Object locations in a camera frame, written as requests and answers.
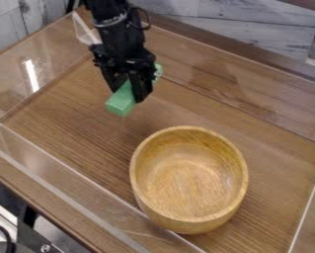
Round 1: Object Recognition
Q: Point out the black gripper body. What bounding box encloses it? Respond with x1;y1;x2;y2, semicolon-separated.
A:
90;19;156;76

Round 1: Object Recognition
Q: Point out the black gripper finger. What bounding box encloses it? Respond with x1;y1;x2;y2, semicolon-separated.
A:
128;71;155;103
102;67;128;92

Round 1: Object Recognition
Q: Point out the green rectangular block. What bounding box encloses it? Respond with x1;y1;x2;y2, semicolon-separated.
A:
106;64;162;117

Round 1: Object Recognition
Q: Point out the brown wooden bowl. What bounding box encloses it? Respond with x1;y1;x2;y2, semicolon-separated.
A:
130;126;250;234

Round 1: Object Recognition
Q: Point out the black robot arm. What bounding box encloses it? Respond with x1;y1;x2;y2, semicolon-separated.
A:
86;0;158;103

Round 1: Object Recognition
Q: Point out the black metal table leg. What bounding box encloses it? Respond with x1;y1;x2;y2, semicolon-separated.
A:
17;206;44;253

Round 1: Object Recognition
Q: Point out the clear acrylic corner bracket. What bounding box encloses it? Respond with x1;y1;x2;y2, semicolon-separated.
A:
71;12;102;45

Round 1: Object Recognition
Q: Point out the clear acrylic tray wall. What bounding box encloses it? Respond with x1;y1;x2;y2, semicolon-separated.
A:
0;14;315;253

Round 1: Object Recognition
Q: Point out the black cable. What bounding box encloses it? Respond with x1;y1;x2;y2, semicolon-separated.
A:
0;223;17;253

